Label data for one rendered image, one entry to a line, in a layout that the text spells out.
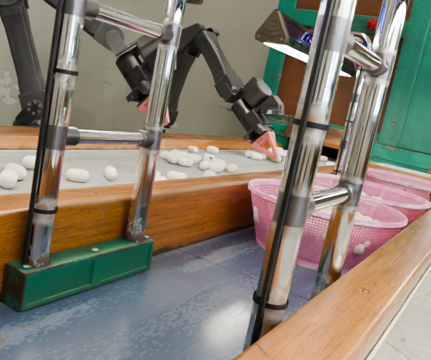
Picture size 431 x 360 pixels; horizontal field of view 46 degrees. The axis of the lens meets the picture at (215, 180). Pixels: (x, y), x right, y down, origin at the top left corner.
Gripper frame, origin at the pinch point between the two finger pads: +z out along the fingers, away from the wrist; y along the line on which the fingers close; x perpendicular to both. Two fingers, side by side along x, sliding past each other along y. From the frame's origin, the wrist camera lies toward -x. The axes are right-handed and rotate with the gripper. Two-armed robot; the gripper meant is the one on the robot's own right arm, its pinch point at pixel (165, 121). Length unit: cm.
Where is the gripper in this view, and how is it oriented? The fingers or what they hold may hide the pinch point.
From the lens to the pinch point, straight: 122.8
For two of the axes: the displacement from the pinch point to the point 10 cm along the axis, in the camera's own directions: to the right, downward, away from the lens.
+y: 4.9, -0.6, 8.7
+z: 5.2, 8.1, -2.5
